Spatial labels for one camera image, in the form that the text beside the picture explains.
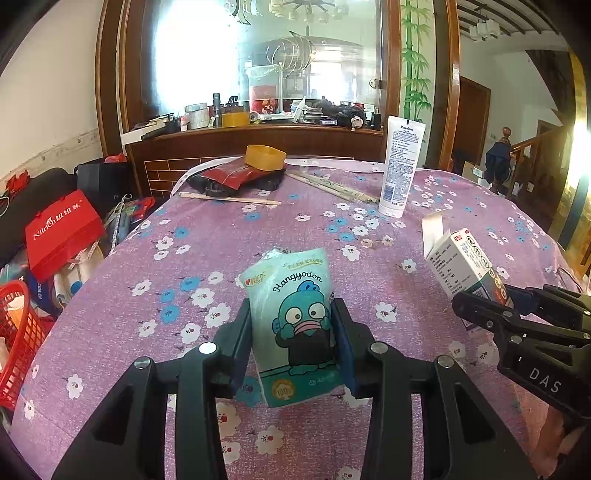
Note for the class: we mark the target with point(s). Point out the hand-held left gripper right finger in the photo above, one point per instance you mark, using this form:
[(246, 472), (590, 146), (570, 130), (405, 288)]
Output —
[(346, 350)]

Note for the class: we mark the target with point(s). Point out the black bag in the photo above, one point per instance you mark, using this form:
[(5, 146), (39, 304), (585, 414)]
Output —
[(101, 180)]

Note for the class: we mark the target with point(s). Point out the yellow box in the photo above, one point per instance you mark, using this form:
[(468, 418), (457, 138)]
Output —
[(235, 120)]

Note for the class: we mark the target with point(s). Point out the green bamboo wall decal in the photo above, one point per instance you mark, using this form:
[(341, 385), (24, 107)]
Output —
[(415, 69)]

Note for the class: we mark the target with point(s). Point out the single wooden chopstick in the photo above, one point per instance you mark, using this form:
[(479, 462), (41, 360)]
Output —
[(231, 199)]

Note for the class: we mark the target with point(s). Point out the wooden door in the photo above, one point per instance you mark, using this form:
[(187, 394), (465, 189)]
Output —
[(473, 124)]

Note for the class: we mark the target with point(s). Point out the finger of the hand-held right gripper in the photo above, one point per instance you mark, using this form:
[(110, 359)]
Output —
[(480, 311), (549, 300)]

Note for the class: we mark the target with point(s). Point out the ceiling lamp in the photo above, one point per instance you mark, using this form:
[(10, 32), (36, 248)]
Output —
[(485, 28)]

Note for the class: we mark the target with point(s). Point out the white roll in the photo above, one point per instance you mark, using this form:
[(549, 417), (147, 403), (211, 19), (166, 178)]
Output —
[(78, 281)]

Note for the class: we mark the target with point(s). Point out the dark jacket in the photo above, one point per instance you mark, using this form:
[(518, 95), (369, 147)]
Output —
[(497, 161)]

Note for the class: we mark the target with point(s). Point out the yellow plastic container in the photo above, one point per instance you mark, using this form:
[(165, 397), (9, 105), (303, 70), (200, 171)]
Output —
[(264, 158)]

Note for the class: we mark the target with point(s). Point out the wooden sideboard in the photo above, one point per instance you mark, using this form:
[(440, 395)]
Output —
[(323, 143)]

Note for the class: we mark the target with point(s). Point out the dark red foil packet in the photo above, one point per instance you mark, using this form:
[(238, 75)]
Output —
[(226, 175)]

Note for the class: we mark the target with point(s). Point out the purple floral tablecloth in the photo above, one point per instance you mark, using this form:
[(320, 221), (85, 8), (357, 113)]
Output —
[(184, 258)]

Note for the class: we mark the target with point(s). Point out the golden pillar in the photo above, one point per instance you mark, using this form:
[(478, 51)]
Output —
[(577, 152)]

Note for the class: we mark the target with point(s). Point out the red gift box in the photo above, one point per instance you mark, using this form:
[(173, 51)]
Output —
[(265, 101)]

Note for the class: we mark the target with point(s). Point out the chandelier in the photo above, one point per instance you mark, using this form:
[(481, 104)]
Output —
[(300, 10)]

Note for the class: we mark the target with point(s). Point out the wooden stair railing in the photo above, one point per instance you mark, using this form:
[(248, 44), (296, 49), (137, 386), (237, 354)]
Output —
[(531, 157)]

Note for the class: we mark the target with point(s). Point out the red plastic basket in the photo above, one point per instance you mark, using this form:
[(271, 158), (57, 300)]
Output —
[(23, 350)]

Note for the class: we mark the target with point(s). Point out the red paper shopping bag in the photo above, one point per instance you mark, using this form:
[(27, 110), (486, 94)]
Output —
[(60, 235)]

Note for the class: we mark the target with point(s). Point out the white lotion tube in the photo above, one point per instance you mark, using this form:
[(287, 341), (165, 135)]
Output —
[(399, 170)]

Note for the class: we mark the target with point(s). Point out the paper-wrapped chopsticks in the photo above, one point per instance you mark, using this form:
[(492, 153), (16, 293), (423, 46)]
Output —
[(332, 187)]

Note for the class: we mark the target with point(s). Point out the teal cartoon tissue pack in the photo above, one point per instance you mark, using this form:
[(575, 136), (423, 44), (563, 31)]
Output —
[(295, 300)]

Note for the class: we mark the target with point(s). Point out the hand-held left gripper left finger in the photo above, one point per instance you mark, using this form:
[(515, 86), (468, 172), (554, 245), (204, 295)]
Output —
[(240, 341)]

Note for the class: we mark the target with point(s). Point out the small white cardboard box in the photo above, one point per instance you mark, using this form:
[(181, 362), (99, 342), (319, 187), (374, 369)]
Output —
[(457, 267)]

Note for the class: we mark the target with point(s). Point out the glass partition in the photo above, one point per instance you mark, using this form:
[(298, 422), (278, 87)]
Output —
[(194, 55)]

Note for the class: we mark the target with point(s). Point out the measuring tape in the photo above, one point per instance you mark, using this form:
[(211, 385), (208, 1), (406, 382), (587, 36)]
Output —
[(115, 221)]

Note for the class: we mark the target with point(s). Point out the black and red pouch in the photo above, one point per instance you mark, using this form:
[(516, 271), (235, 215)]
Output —
[(272, 182)]

